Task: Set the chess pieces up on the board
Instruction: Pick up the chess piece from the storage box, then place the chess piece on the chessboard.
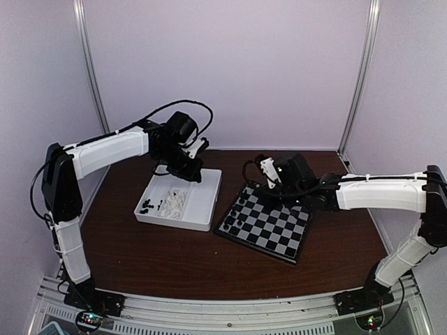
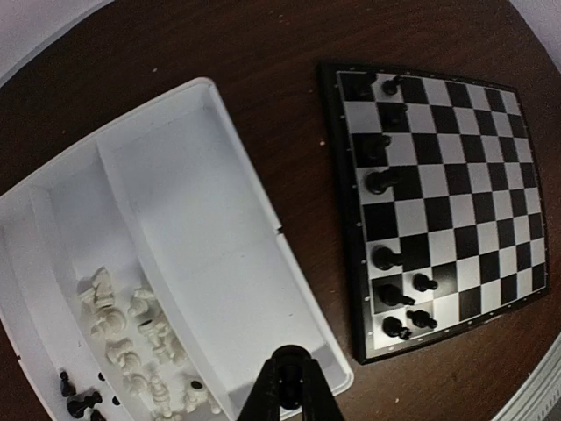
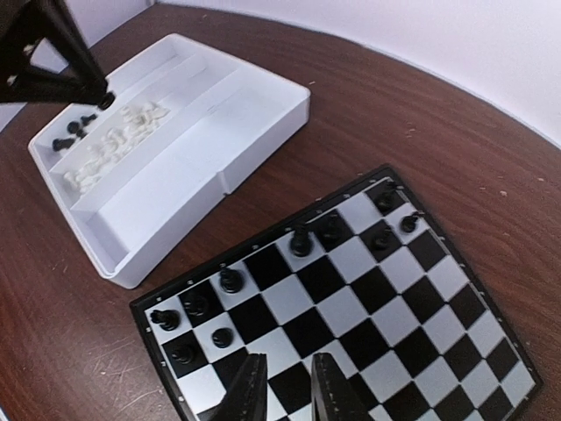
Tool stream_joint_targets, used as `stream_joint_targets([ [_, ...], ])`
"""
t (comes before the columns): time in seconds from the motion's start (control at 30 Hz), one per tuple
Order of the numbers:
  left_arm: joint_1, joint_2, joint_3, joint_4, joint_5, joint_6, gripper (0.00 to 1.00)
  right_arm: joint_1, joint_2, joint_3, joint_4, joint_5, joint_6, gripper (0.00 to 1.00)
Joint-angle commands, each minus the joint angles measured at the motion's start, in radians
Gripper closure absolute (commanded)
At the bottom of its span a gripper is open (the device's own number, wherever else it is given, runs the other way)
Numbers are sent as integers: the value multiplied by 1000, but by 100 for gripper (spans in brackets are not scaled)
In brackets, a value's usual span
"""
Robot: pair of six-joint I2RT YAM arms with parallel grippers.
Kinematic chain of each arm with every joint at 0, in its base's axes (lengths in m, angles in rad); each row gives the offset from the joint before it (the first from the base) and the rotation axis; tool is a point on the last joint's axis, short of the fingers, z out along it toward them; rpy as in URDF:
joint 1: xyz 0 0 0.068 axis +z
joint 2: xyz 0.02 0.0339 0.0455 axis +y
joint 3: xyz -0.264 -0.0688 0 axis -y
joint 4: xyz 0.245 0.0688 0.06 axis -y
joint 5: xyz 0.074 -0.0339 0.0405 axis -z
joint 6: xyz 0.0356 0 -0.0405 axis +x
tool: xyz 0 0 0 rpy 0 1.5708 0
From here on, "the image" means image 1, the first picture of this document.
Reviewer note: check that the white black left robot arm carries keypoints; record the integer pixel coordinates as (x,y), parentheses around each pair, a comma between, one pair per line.
(176,142)

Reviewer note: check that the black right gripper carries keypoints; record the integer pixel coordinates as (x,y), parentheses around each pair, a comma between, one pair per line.
(269,204)

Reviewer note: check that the black silver chessboard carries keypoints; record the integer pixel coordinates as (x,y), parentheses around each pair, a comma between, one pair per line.
(277,233)

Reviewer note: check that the right round circuit board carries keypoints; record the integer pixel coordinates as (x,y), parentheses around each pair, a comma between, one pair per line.
(370,322)

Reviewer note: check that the black chess piece pile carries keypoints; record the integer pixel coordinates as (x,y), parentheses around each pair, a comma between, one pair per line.
(150,206)

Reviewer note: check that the left round circuit board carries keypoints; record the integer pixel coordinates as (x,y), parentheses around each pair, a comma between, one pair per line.
(88,321)

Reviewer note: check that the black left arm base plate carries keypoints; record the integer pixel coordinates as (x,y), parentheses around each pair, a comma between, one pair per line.
(104,303)

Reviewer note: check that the left aluminium frame post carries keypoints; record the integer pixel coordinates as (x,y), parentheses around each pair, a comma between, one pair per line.
(81,22)

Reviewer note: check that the blue plastic basket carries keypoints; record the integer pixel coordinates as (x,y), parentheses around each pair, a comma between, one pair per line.
(52,328)

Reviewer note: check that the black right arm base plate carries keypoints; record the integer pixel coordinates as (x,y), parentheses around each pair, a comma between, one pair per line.
(360,300)

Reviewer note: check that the round circuit board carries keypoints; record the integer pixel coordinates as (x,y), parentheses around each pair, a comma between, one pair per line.
(370,322)
(88,321)

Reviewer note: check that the aluminium front rail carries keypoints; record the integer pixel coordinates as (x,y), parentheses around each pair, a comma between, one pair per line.
(311,314)

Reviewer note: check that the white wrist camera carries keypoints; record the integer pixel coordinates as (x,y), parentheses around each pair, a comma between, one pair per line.
(268,169)
(198,147)

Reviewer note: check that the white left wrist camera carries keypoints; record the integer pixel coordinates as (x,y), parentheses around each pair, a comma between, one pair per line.
(198,147)

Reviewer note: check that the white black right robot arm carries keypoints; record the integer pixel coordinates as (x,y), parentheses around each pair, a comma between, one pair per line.
(291,181)

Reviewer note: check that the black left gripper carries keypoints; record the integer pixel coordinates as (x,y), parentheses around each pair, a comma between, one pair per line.
(192,174)

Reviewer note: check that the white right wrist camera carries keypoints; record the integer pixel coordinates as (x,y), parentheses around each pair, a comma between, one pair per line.
(268,169)

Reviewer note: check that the white chess piece pile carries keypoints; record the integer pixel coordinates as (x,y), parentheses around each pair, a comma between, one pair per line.
(173,204)

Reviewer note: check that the white compartment tray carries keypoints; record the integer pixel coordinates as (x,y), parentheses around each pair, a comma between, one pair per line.
(200,203)

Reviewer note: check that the aluminium frame post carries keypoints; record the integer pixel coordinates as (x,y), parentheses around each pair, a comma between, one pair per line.
(81,22)
(365,60)

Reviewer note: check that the right aluminium frame post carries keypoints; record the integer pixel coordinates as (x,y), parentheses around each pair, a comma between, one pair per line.
(365,60)

